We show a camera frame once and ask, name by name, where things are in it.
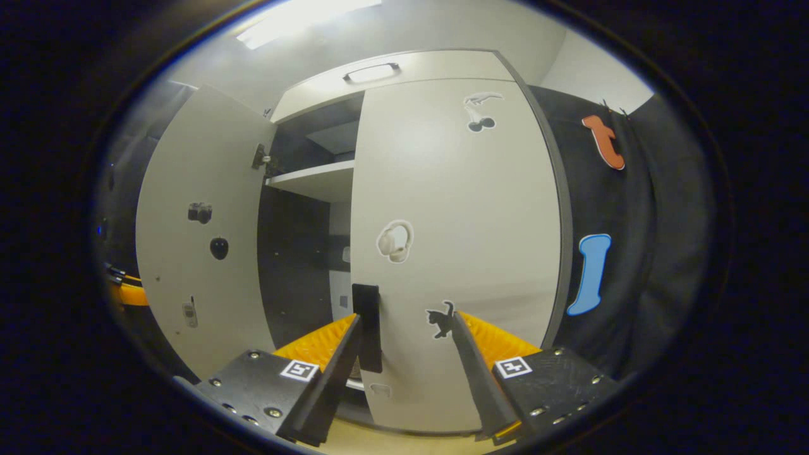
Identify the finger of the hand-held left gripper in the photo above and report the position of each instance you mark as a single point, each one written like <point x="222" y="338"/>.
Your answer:
<point x="131" y="295"/>

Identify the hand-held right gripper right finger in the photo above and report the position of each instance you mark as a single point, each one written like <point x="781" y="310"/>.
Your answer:
<point x="477" y="385"/>

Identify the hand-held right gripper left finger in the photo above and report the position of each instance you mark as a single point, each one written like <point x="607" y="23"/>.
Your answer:
<point x="335" y="385"/>

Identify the white shoe cabinet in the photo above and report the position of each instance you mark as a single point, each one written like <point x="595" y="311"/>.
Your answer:
<point x="297" y="265"/>

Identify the white cabinet door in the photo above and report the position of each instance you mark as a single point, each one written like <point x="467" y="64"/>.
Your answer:
<point x="480" y="208"/>
<point x="189" y="158"/>

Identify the metal door hinge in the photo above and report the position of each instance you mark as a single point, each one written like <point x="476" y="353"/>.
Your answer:
<point x="260" y="158"/>

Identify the white cabinet shelf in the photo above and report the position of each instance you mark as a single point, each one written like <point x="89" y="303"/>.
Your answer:
<point x="316" y="180"/>

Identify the white cabinet drawer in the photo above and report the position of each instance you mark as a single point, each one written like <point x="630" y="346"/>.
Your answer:
<point x="442" y="66"/>

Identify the black backdrop cloth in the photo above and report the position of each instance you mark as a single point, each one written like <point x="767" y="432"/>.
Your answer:
<point x="663" y="253"/>
<point x="139" y="126"/>

